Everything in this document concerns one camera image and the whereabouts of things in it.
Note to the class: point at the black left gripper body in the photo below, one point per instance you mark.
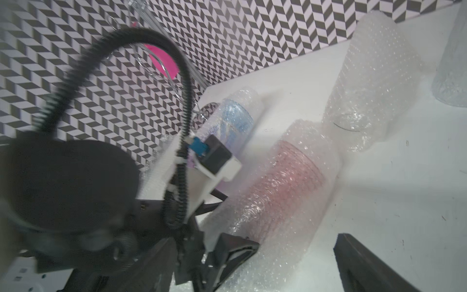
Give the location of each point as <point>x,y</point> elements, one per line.
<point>107,248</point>

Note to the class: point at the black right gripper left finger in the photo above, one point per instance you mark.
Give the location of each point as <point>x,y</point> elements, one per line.
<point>153,271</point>

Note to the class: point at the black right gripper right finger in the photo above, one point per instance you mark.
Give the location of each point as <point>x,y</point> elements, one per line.
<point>362,271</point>

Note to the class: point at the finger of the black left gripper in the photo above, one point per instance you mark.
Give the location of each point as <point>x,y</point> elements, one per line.
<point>229,254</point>

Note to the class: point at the pink vase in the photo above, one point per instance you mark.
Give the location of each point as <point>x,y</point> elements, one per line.
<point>280,207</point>

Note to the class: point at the blue purple vase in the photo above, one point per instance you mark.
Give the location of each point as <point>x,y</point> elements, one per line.
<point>233,121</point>

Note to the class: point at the clear glass vase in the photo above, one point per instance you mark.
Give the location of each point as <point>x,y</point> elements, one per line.
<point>450,82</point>

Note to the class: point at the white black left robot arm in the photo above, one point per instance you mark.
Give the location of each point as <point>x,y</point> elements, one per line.
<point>75,202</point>

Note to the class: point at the clear wrapped vase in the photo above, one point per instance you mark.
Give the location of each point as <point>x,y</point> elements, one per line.
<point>377,83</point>

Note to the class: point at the pink plastic wine glass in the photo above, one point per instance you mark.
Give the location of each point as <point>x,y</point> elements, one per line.
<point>152,57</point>

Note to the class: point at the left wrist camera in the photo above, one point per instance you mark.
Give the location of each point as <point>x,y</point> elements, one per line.
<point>199,166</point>

